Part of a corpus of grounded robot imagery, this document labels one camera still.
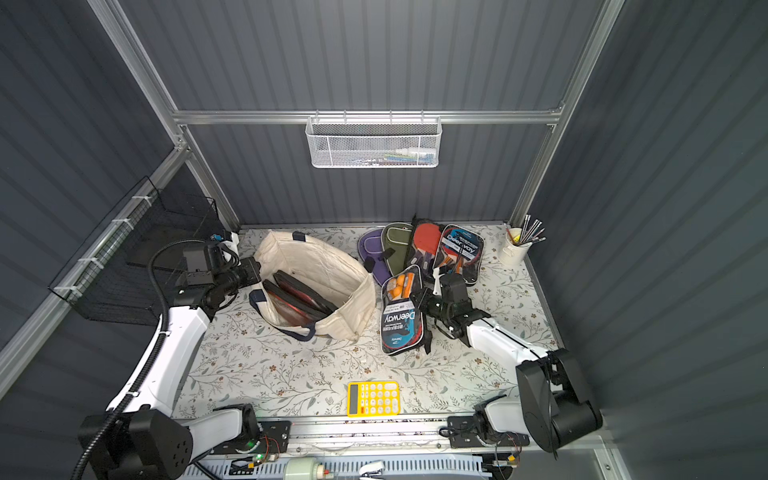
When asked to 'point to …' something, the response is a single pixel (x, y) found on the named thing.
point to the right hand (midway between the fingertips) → (416, 295)
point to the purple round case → (370, 243)
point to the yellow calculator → (377, 398)
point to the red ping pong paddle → (427, 241)
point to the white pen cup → (512, 252)
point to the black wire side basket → (111, 275)
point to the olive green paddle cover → (400, 237)
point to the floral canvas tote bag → (333, 275)
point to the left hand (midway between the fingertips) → (261, 264)
